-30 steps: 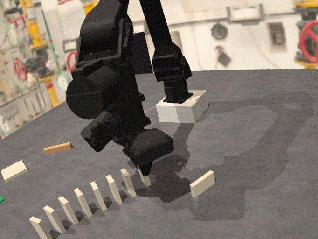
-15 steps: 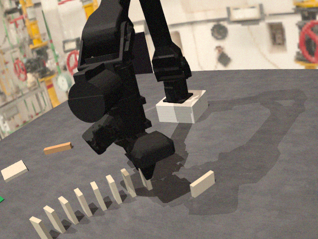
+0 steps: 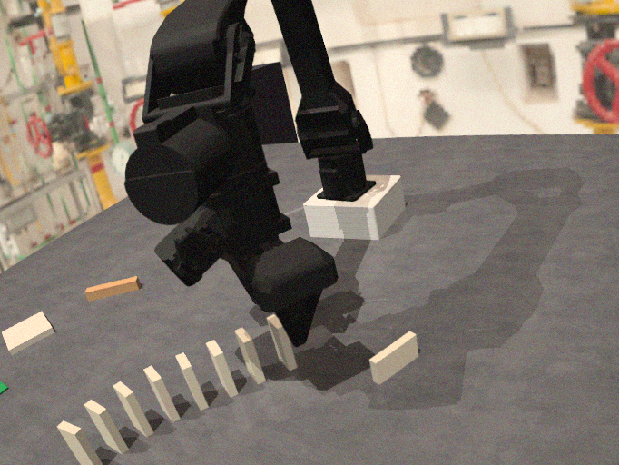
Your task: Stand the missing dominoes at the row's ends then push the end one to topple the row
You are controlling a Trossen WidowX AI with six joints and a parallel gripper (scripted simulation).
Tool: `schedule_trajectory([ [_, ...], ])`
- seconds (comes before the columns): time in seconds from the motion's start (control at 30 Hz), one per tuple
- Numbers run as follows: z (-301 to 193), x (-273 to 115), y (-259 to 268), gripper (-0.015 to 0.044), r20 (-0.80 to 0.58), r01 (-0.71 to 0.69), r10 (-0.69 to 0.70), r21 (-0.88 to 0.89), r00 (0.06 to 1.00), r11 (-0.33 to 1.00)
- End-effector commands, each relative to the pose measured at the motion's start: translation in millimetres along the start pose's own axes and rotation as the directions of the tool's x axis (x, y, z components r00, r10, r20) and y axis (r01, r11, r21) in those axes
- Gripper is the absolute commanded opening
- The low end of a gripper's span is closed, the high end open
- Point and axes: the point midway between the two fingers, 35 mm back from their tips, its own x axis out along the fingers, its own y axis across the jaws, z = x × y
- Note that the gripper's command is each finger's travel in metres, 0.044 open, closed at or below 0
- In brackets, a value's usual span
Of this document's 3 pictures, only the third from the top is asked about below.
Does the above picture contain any orange rectangular block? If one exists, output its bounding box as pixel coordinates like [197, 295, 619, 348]
[85, 276, 141, 301]

